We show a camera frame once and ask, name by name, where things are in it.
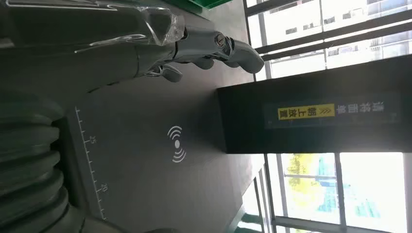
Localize black scanner column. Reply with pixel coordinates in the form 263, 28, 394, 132
217, 54, 412, 154

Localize dark grey scanner base pad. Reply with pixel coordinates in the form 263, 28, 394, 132
53, 0, 268, 233

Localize dark window frame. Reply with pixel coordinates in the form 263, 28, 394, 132
243, 0, 412, 233

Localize green plastic crate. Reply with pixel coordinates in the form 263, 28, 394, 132
162, 0, 233, 14

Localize yellow and black column label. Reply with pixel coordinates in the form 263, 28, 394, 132
264, 96, 400, 130

